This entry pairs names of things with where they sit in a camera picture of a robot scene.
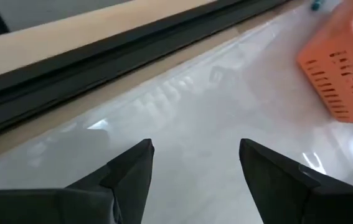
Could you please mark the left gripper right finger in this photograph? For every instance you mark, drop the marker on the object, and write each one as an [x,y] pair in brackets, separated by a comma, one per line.
[272,180]

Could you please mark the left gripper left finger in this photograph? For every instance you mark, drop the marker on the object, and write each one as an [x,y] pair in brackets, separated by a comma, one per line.
[132,174]

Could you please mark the orange slotted plastic basket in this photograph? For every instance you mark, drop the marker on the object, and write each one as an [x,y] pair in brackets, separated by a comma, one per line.
[344,68]

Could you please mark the blue crayon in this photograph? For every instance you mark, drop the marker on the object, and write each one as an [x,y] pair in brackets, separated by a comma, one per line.
[316,4]

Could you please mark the black metal table frame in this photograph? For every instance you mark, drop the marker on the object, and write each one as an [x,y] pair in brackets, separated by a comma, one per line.
[101,68]

